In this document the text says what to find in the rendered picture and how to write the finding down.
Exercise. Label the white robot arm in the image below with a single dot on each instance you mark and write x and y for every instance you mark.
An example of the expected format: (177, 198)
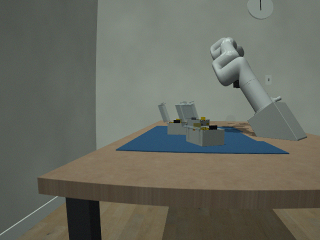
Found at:
(229, 65)

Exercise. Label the blue bench mat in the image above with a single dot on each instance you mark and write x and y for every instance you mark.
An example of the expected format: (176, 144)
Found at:
(157, 139)

